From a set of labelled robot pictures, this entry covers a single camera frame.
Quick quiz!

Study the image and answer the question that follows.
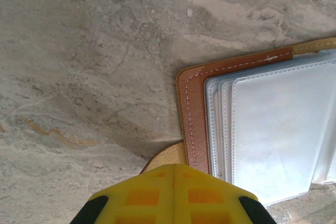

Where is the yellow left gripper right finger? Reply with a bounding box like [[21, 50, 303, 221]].
[[173, 163, 271, 224]]

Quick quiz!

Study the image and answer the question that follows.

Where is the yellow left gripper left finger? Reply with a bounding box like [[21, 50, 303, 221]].
[[68, 163, 175, 224]]

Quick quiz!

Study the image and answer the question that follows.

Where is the brown leather card holder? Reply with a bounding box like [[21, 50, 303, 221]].
[[139, 36, 336, 208]]

